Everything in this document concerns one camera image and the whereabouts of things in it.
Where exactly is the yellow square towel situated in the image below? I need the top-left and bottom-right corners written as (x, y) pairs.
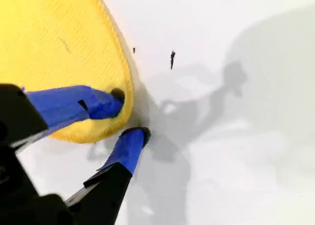
top-left (0, 0), bottom-right (135, 144)

